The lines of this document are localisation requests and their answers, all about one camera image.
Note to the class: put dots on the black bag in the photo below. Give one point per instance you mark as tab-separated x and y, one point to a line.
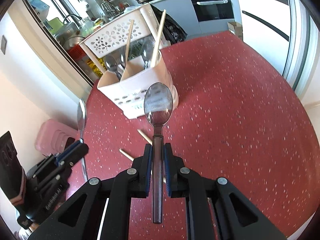
14	181

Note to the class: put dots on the grey wall switch plate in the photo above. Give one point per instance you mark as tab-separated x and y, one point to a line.
3	44

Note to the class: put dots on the white refrigerator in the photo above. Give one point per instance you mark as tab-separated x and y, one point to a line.
266	26

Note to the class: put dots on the white plastic utensil holder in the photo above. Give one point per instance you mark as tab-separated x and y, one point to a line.
128	92

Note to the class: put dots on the dark handled spoon front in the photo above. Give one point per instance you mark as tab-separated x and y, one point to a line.
158	106

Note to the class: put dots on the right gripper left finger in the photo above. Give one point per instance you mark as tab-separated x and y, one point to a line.
140	187

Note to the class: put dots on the yellow oil bottle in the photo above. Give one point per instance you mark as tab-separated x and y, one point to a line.
95	69

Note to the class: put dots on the dark handled spoon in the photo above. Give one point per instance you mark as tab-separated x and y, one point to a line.
111	65
81	121
158	106

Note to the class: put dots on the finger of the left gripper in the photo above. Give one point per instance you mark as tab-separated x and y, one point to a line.
72	156
66	154

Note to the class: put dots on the pink plastic stool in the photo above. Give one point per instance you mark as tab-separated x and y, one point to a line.
52	137

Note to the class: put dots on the white perforated basket rack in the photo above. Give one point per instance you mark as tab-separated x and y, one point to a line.
133	25

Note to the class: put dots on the cardboard box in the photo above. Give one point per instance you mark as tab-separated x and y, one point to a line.
236	29

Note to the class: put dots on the black built-in oven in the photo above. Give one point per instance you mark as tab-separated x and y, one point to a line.
209	10

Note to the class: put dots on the wooden chopstick long diagonal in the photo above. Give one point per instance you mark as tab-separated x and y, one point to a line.
125	53

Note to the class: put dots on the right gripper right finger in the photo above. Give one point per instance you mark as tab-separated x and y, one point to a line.
174	180

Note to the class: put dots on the wooden chopstick short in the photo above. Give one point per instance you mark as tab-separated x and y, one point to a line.
145	136

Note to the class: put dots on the wooden chopstick low diagonal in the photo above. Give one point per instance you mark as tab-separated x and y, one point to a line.
157	40

